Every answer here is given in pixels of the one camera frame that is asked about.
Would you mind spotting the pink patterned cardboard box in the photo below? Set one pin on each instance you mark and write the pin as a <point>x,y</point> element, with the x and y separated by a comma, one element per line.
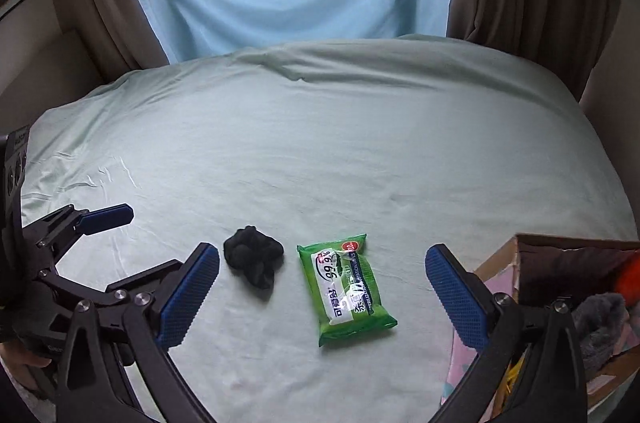
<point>545,263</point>

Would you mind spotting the green wet wipes packet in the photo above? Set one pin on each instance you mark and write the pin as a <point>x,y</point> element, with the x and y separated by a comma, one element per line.
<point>345,288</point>

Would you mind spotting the person's left hand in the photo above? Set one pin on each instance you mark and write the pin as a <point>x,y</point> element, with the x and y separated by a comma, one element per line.
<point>25,360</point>

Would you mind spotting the grey sock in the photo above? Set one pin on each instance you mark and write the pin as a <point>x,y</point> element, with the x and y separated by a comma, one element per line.
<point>600,328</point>

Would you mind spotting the orange fluffy pompom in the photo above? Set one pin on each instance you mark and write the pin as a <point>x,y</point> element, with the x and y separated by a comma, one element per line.
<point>629,280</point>

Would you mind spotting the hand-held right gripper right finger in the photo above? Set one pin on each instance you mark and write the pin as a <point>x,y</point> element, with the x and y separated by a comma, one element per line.
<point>457,298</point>

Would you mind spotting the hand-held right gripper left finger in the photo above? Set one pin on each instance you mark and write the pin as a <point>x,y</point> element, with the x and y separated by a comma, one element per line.
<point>187,298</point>

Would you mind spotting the black scrunchie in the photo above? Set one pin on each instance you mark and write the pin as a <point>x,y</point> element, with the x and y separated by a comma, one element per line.
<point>252,255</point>

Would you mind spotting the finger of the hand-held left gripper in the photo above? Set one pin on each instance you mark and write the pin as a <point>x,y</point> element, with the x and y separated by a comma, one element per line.
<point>150,274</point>
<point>107,218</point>

